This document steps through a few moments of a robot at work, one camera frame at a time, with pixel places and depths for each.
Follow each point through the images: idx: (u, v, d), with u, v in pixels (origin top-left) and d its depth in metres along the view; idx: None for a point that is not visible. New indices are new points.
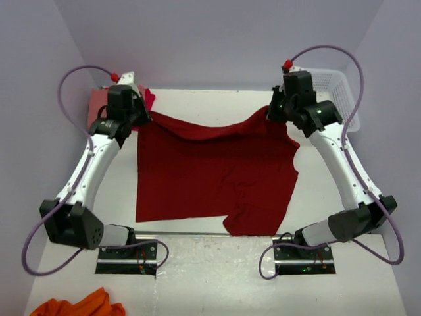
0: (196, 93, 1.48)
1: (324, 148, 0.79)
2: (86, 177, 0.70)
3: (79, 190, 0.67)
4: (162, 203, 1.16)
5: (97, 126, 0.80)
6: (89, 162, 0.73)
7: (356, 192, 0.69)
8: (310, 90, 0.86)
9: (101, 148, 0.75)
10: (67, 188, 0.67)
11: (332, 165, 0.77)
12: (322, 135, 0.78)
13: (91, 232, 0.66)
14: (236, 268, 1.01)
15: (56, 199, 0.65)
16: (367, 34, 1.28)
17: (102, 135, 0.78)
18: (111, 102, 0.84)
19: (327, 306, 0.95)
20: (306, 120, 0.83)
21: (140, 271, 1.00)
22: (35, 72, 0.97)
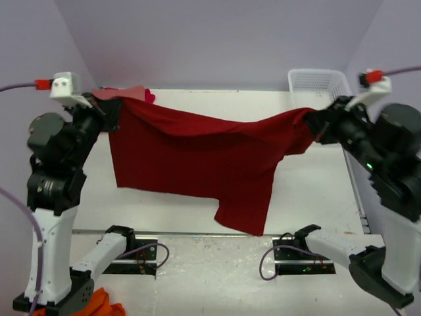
0: (197, 92, 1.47)
1: (400, 226, 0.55)
2: (47, 270, 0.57)
3: (46, 288, 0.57)
4: (162, 204, 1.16)
5: (33, 193, 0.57)
6: (45, 254, 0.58)
7: (412, 283, 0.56)
8: (418, 147, 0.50)
9: (51, 231, 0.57)
10: (31, 287, 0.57)
11: (398, 237, 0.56)
12: (414, 228, 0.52)
13: (78, 296, 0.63)
14: (236, 268, 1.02)
15: (26, 297, 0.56)
16: (368, 33, 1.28)
17: (47, 210, 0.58)
18: (39, 150, 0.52)
19: (327, 306, 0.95)
20: (401, 198, 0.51)
21: (140, 271, 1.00)
22: (34, 72, 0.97)
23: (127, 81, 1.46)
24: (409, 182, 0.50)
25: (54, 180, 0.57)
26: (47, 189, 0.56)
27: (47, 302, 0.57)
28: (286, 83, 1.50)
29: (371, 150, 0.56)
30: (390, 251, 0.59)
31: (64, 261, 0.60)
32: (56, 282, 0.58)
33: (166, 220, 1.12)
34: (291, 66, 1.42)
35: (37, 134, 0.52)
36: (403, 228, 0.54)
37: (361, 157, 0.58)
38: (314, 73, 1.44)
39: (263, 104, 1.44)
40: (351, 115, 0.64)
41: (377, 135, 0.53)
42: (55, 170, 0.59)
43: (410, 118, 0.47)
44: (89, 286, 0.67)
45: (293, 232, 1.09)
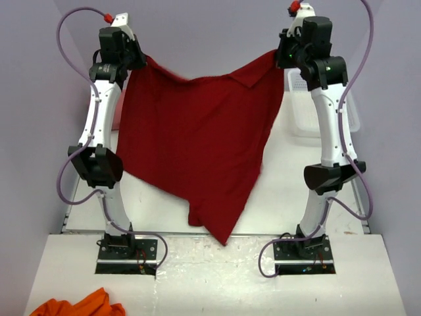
0: None
1: (319, 105, 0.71)
2: (101, 121, 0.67)
3: (98, 135, 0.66)
4: (162, 204, 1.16)
5: (95, 70, 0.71)
6: (99, 109, 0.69)
7: (335, 153, 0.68)
8: (326, 41, 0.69)
9: (106, 93, 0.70)
10: (85, 135, 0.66)
11: (322, 120, 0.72)
12: (322, 94, 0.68)
13: (116, 168, 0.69)
14: (236, 268, 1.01)
15: (80, 145, 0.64)
16: (366, 35, 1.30)
17: (104, 81, 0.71)
18: (103, 41, 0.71)
19: (327, 306, 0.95)
20: (314, 74, 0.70)
21: (140, 271, 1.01)
22: (36, 72, 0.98)
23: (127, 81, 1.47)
24: (319, 63, 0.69)
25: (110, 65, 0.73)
26: (105, 70, 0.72)
27: (97, 146, 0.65)
28: (285, 85, 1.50)
29: (302, 52, 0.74)
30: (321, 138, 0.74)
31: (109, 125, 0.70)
32: (105, 133, 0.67)
33: (166, 220, 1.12)
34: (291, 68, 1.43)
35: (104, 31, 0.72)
36: (319, 103, 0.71)
37: (298, 62, 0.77)
38: None
39: None
40: (291, 39, 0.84)
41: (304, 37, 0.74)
42: (108, 61, 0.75)
43: (321, 18, 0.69)
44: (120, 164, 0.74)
45: (293, 232, 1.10)
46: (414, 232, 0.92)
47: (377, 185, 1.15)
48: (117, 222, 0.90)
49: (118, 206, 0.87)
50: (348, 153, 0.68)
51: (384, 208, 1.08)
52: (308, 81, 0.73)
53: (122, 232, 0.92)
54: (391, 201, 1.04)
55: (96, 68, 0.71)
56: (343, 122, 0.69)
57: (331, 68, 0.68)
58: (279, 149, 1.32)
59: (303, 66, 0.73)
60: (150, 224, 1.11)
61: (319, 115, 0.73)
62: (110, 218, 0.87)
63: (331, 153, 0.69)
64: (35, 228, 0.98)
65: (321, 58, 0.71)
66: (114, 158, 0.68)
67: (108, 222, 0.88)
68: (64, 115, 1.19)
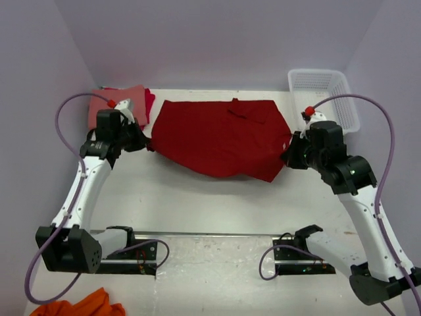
0: (197, 93, 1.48)
1: (354, 211, 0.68)
2: (81, 200, 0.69)
3: (76, 213, 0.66)
4: (162, 204, 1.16)
5: (87, 148, 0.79)
6: (83, 184, 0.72)
7: (387, 266, 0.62)
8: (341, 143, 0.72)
9: (93, 169, 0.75)
10: (62, 212, 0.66)
11: (360, 228, 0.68)
12: (354, 200, 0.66)
13: (89, 256, 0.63)
14: (236, 269, 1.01)
15: (53, 224, 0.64)
16: (368, 34, 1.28)
17: (94, 157, 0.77)
18: (100, 122, 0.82)
19: (327, 306, 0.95)
20: (337, 179, 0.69)
21: (140, 272, 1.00)
22: (34, 71, 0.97)
23: (127, 81, 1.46)
24: (341, 168, 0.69)
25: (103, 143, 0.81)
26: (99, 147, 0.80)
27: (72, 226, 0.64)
28: (286, 84, 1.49)
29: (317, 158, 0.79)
30: (366, 248, 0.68)
31: (89, 205, 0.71)
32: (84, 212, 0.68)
33: (166, 220, 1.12)
34: (291, 67, 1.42)
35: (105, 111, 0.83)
36: (354, 207, 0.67)
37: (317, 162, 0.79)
38: (315, 72, 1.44)
39: None
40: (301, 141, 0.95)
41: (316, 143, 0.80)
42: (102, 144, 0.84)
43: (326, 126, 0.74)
44: (96, 251, 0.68)
45: (293, 232, 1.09)
46: (414, 232, 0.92)
47: None
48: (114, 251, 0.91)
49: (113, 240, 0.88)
50: (401, 264, 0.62)
51: (385, 209, 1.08)
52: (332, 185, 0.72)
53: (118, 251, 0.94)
54: (392, 201, 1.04)
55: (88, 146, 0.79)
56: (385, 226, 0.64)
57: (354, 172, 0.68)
58: None
59: (325, 170, 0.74)
60: (150, 224, 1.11)
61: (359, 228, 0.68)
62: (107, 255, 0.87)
63: (381, 262, 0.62)
64: (35, 230, 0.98)
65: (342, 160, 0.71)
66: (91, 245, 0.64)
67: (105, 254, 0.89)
68: (64, 114, 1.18)
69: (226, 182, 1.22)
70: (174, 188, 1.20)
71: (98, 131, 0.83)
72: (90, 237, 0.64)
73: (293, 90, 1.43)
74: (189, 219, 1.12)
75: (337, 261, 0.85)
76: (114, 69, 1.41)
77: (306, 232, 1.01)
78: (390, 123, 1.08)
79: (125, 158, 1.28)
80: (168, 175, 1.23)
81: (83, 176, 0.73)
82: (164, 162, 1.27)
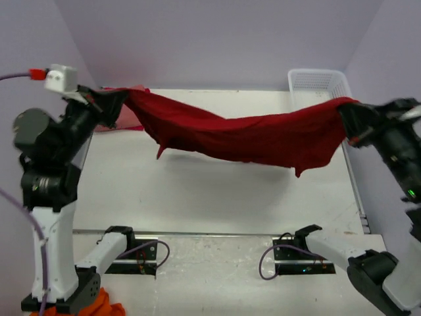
0: (196, 93, 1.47)
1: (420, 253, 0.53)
2: (54, 268, 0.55)
3: (54, 286, 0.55)
4: (162, 205, 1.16)
5: (30, 193, 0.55)
6: (48, 251, 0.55)
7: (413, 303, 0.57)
8: None
9: (52, 228, 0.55)
10: (38, 287, 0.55)
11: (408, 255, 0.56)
12: None
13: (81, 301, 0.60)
14: (236, 268, 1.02)
15: (35, 298, 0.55)
16: (368, 34, 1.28)
17: (45, 208, 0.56)
18: (29, 149, 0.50)
19: (327, 306, 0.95)
20: None
21: (140, 271, 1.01)
22: (34, 72, 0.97)
23: (127, 81, 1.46)
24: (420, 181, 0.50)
25: (49, 177, 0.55)
26: (43, 185, 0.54)
27: (56, 300, 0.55)
28: (286, 84, 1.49)
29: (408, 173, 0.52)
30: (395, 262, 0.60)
31: (66, 261, 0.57)
32: (64, 280, 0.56)
33: (166, 220, 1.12)
34: (291, 66, 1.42)
35: (20, 133, 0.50)
36: (419, 255, 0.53)
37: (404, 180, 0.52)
38: (315, 72, 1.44)
39: (264, 105, 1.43)
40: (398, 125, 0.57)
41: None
42: (47, 167, 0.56)
43: None
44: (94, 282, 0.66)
45: (293, 232, 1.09)
46: None
47: (377, 185, 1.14)
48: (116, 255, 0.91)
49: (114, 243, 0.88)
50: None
51: (386, 209, 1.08)
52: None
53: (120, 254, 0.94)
54: (393, 201, 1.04)
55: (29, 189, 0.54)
56: None
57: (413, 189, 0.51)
58: None
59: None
60: (150, 224, 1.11)
61: (412, 268, 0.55)
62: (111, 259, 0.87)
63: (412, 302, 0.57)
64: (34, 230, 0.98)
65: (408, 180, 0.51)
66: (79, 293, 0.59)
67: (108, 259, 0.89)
68: None
69: (226, 182, 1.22)
70: (174, 189, 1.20)
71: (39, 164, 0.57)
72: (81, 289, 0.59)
73: (293, 90, 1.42)
74: (189, 220, 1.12)
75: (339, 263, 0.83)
76: (114, 69, 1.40)
77: (305, 231, 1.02)
78: None
79: (125, 158, 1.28)
80: (168, 175, 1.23)
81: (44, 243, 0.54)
82: (164, 162, 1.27)
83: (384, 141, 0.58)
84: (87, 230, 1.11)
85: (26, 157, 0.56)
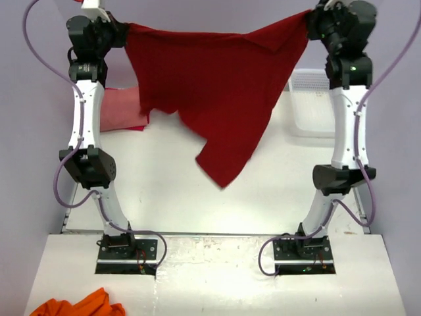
0: None
1: (338, 103, 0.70)
2: (89, 122, 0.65)
3: (87, 136, 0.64)
4: (162, 204, 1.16)
5: (76, 70, 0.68)
6: (85, 109, 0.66)
7: (346, 157, 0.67)
8: (364, 40, 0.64)
9: (90, 93, 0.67)
10: (74, 137, 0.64)
11: (338, 123, 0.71)
12: (342, 93, 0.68)
13: (108, 165, 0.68)
14: (236, 268, 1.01)
15: (70, 147, 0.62)
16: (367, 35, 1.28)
17: (86, 80, 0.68)
18: (77, 39, 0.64)
19: (328, 306, 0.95)
20: (337, 72, 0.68)
21: (140, 271, 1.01)
22: (35, 72, 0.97)
23: (127, 82, 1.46)
24: (345, 63, 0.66)
25: (91, 63, 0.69)
26: (86, 68, 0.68)
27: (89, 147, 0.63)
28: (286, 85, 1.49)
29: (336, 40, 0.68)
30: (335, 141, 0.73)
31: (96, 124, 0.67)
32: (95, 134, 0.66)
33: (166, 220, 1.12)
34: None
35: (74, 27, 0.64)
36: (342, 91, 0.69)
37: (329, 47, 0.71)
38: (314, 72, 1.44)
39: None
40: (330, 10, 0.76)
41: (345, 22, 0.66)
42: (86, 58, 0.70)
43: (366, 12, 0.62)
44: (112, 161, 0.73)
45: (294, 232, 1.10)
46: (414, 232, 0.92)
47: (377, 185, 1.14)
48: (115, 222, 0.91)
49: (117, 207, 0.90)
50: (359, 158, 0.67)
51: (387, 209, 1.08)
52: (333, 79, 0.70)
53: (120, 232, 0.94)
54: (392, 201, 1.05)
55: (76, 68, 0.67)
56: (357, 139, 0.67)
57: (336, 50, 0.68)
58: (282, 147, 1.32)
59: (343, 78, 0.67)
60: (150, 224, 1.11)
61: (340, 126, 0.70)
62: (108, 218, 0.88)
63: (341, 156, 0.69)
64: (35, 229, 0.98)
65: (351, 56, 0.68)
66: (104, 157, 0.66)
67: (105, 222, 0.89)
68: (64, 116, 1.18)
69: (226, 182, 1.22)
70: (173, 188, 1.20)
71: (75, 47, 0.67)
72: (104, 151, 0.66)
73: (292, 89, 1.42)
74: (189, 218, 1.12)
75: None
76: (114, 70, 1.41)
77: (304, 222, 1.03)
78: (391, 122, 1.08)
79: (124, 158, 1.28)
80: (168, 175, 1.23)
81: (83, 101, 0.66)
82: (164, 162, 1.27)
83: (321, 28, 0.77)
84: (87, 231, 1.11)
85: (72, 51, 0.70)
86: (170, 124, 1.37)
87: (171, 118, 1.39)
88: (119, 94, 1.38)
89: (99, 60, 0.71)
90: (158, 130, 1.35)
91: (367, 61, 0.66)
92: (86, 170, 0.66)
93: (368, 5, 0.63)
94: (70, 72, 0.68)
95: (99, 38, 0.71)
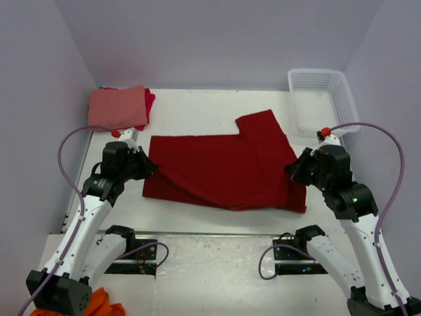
0: (196, 93, 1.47)
1: (354, 237, 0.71)
2: (75, 245, 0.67)
3: (68, 259, 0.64)
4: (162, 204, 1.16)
5: (90, 184, 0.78)
6: (80, 228, 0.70)
7: (383, 293, 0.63)
8: (346, 172, 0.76)
9: (92, 211, 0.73)
10: (54, 258, 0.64)
11: (360, 256, 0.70)
12: (355, 226, 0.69)
13: (76, 303, 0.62)
14: (236, 268, 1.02)
15: (45, 270, 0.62)
16: (367, 35, 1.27)
17: (94, 197, 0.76)
18: (106, 161, 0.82)
19: (327, 306, 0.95)
20: (339, 205, 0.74)
21: (140, 271, 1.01)
22: (33, 73, 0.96)
23: (126, 81, 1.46)
24: (344, 195, 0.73)
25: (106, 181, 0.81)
26: (100, 184, 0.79)
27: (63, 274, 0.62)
28: (285, 84, 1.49)
29: (324, 180, 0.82)
30: (363, 274, 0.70)
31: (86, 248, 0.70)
32: (77, 258, 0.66)
33: (166, 220, 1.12)
34: (291, 67, 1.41)
35: (108, 149, 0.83)
36: (351, 229, 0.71)
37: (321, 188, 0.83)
38: (314, 73, 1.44)
39: (263, 105, 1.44)
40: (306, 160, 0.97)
41: (322, 166, 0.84)
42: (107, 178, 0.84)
43: (337, 151, 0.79)
44: (86, 293, 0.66)
45: (293, 232, 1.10)
46: (414, 234, 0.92)
47: (377, 186, 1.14)
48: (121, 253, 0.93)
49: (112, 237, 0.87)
50: (398, 292, 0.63)
51: (385, 209, 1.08)
52: (336, 212, 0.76)
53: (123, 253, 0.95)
54: (391, 201, 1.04)
55: (92, 183, 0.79)
56: (387, 268, 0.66)
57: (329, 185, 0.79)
58: None
59: (346, 206, 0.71)
60: (151, 223, 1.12)
61: (361, 255, 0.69)
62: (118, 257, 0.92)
63: (376, 291, 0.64)
64: (34, 230, 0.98)
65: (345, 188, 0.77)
66: (77, 290, 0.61)
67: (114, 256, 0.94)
68: (64, 117, 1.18)
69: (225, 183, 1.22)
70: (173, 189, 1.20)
71: (104, 166, 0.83)
72: (77, 282, 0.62)
73: (292, 90, 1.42)
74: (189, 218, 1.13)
75: (335, 269, 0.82)
76: (114, 69, 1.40)
77: (308, 231, 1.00)
78: (392, 122, 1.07)
79: None
80: None
81: (81, 219, 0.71)
82: None
83: (307, 170, 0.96)
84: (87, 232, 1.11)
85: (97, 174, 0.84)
86: (170, 124, 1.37)
87: (171, 118, 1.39)
88: (117, 99, 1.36)
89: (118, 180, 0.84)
90: (158, 131, 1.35)
91: (357, 184, 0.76)
92: (50, 300, 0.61)
93: (336, 147, 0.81)
94: (83, 189, 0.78)
95: (129, 164, 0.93)
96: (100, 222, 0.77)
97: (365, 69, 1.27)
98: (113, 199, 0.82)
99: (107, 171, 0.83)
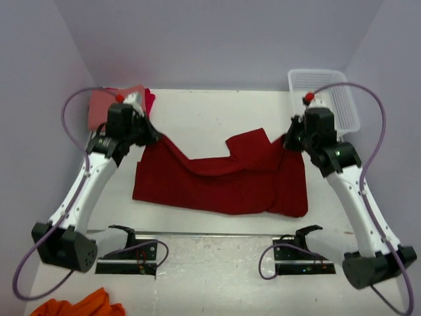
0: (196, 93, 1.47)
1: (341, 190, 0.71)
2: (80, 199, 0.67)
3: (74, 212, 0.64)
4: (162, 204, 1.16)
5: (95, 143, 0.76)
6: (85, 184, 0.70)
7: (372, 240, 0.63)
8: (331, 130, 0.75)
9: (97, 168, 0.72)
10: (60, 211, 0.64)
11: (348, 209, 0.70)
12: (339, 178, 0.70)
13: (82, 257, 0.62)
14: (236, 268, 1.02)
15: (50, 222, 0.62)
16: (366, 35, 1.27)
17: (99, 155, 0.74)
18: (113, 119, 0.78)
19: (327, 306, 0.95)
20: (324, 162, 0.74)
21: (140, 271, 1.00)
22: (33, 73, 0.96)
23: (126, 81, 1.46)
24: (328, 151, 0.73)
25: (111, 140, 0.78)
26: (106, 143, 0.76)
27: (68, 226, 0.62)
28: (286, 85, 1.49)
29: (308, 141, 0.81)
30: (354, 228, 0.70)
31: (89, 205, 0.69)
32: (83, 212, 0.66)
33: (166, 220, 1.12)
34: (291, 67, 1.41)
35: (117, 106, 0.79)
36: (337, 184, 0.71)
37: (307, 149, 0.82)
38: (314, 73, 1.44)
39: (264, 106, 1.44)
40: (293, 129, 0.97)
41: (306, 126, 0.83)
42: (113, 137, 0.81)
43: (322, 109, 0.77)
44: (91, 249, 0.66)
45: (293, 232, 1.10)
46: (414, 233, 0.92)
47: (377, 186, 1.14)
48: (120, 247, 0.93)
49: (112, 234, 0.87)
50: (389, 239, 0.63)
51: (386, 209, 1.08)
52: (321, 169, 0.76)
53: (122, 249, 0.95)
54: (391, 201, 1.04)
55: (97, 141, 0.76)
56: (376, 218, 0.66)
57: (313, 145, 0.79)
58: None
59: (332, 162, 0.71)
60: (151, 223, 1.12)
61: (350, 209, 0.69)
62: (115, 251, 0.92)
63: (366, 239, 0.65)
64: None
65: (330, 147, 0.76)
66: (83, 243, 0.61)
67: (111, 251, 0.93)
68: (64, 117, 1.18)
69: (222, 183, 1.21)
70: None
71: (109, 126, 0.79)
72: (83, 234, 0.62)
73: (292, 90, 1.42)
74: (189, 216, 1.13)
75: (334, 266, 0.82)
76: (114, 69, 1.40)
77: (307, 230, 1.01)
78: (392, 122, 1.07)
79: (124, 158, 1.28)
80: None
81: (86, 174, 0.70)
82: None
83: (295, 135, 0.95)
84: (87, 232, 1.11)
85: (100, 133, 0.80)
86: (170, 124, 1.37)
87: (171, 118, 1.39)
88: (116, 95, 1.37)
89: (123, 140, 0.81)
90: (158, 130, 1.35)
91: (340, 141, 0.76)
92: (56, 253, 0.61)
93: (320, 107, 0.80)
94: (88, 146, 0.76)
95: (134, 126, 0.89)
96: (105, 182, 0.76)
97: (365, 69, 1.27)
98: (117, 158, 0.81)
99: (114, 131, 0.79)
